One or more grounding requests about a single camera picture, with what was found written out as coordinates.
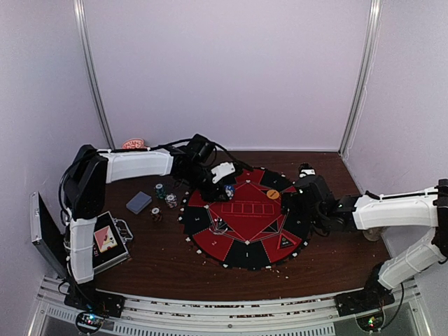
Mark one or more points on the right aluminium frame post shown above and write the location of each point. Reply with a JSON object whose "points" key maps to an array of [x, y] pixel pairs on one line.
{"points": [[366, 63]]}

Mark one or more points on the blue playing card deck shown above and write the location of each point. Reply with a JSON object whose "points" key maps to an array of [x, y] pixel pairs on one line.
{"points": [[139, 202]]}

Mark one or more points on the orange big blind button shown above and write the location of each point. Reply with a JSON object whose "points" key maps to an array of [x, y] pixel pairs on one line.
{"points": [[273, 194]]}

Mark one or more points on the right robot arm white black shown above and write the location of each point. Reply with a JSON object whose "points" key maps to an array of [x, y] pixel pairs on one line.
{"points": [[427, 208]]}

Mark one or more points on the aluminium poker case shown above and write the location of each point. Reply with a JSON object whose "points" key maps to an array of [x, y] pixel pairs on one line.
{"points": [[88, 248]]}

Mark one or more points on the aluminium frame post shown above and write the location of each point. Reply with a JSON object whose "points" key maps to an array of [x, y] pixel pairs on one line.
{"points": [[366, 63], [82, 25]]}

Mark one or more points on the round red black poker mat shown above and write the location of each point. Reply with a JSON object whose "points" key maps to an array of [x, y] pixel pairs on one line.
{"points": [[254, 223]]}

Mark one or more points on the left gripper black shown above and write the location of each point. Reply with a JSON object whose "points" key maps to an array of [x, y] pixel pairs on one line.
{"points": [[211, 195]]}

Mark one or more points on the blue white poker chip stack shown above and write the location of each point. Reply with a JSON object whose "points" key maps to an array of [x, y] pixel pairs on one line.
{"points": [[171, 200]]}

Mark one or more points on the red white patterned bowl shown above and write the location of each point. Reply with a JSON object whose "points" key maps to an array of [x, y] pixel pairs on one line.
{"points": [[134, 143]]}

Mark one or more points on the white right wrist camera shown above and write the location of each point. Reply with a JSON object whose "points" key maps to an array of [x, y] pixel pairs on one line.
{"points": [[305, 169]]}

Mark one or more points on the cream ceramic mug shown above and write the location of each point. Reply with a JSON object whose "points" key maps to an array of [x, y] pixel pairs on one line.
{"points": [[374, 234]]}

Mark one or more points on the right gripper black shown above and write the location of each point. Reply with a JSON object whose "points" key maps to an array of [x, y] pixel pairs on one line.
{"points": [[294, 211]]}

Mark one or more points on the front aluminium rail base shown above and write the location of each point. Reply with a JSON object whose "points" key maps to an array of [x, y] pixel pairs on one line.
{"points": [[312, 315]]}

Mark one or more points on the green poker chip stack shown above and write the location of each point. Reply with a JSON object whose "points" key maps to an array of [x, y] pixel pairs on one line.
{"points": [[160, 191]]}

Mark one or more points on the black triangle all-in marker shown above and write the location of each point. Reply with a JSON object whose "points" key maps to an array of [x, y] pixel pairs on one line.
{"points": [[284, 242]]}

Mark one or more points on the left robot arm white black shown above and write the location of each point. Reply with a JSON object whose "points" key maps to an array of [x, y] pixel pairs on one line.
{"points": [[82, 193]]}

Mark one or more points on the brown poker chip stack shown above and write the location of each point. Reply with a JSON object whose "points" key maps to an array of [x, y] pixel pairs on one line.
{"points": [[156, 214]]}

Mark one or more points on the left aluminium frame post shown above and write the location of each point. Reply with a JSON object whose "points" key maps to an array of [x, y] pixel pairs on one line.
{"points": [[82, 25]]}

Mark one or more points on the clear acrylic dealer button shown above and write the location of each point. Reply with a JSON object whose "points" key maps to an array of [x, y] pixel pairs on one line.
{"points": [[218, 227]]}

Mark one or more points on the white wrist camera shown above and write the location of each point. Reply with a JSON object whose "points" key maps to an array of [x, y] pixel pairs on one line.
{"points": [[222, 170], [305, 169]]}

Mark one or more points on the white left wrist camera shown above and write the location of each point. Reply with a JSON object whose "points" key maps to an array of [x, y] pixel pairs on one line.
{"points": [[222, 170]]}

